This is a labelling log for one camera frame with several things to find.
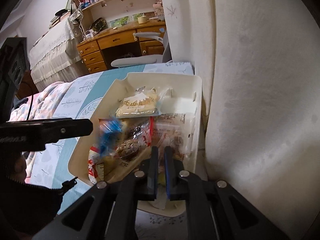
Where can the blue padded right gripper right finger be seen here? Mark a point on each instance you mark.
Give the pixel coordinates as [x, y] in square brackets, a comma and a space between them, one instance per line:
[174, 184]

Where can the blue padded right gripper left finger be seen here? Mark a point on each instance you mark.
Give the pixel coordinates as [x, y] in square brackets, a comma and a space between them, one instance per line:
[151, 173]

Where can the beige soda cracker packet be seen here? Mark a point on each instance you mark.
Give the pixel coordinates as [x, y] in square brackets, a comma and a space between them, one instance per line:
[123, 168]

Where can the clear white printed snack bag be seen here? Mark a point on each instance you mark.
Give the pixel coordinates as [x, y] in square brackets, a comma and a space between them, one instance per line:
[175, 130]

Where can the dark jerky clear packet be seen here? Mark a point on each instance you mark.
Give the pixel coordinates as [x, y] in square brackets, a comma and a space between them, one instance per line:
[142, 129]

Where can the small nut bar packet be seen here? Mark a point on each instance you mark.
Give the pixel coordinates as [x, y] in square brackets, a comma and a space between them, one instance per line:
[129, 149]

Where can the white plastic storage bin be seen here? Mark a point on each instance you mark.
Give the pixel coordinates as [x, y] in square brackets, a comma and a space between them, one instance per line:
[184, 96]

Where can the red white snack packet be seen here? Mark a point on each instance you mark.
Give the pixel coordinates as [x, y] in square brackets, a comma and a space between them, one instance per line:
[95, 165]

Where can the blue red snack packet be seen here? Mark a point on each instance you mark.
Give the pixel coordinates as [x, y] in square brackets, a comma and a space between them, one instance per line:
[109, 131]

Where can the grey white office chair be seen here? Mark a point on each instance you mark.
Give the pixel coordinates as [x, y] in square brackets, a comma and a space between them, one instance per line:
[155, 50]

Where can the floral blanket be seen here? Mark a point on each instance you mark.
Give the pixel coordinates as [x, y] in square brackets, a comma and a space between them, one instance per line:
[44, 104]

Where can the wooden desk with drawers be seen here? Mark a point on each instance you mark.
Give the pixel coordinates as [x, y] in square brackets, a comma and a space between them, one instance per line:
[98, 52]

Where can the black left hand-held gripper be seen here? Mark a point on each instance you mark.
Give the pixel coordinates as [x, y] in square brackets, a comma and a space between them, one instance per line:
[29, 135]

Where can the white sofa cushions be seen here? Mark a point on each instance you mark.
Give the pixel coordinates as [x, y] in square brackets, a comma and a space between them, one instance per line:
[259, 65]

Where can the white lace covered cabinet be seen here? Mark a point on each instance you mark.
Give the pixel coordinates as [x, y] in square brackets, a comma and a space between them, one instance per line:
[55, 56]

